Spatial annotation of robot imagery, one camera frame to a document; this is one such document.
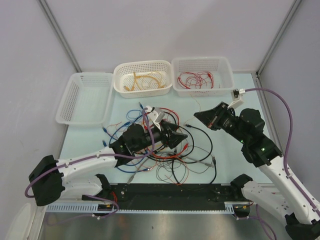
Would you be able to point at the aluminium frame post right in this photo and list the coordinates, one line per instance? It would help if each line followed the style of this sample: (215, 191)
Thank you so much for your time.
(294, 8)

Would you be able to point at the right white plastic basket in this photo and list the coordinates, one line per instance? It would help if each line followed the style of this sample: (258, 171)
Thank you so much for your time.
(202, 76)

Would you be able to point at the white plastic basket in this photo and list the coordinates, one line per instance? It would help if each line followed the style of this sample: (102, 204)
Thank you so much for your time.
(202, 76)
(86, 99)
(140, 79)

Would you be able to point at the aluminium frame post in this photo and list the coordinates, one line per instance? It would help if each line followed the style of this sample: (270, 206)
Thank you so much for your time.
(294, 8)
(52, 21)

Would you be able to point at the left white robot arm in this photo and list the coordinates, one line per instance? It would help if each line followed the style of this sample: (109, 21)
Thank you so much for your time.
(80, 177)

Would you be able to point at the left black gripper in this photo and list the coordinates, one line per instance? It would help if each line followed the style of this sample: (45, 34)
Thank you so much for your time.
(173, 138)

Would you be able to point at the middle white plastic basket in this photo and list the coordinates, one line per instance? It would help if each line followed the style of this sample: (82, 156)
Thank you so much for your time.
(140, 79)

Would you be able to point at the left white plastic basket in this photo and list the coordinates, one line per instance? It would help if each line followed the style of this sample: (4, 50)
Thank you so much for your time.
(86, 99)

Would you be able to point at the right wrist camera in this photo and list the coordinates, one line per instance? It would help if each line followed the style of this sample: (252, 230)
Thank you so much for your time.
(237, 98)

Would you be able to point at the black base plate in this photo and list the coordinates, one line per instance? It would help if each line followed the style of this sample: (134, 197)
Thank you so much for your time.
(158, 197)

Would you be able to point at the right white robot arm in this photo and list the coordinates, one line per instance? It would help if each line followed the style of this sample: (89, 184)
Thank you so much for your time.
(294, 206)

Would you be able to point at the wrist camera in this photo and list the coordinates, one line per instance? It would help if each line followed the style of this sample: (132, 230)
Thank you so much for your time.
(237, 98)
(155, 114)

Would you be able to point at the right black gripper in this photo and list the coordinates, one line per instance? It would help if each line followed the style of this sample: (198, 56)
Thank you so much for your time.
(211, 117)

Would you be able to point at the aluminium frame post left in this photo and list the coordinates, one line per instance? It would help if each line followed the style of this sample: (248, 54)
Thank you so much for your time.
(52, 21)

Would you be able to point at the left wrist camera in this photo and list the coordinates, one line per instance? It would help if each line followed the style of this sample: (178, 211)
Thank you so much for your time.
(155, 114)

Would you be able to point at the white slotted cable duct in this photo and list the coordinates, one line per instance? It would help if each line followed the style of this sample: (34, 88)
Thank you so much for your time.
(80, 207)

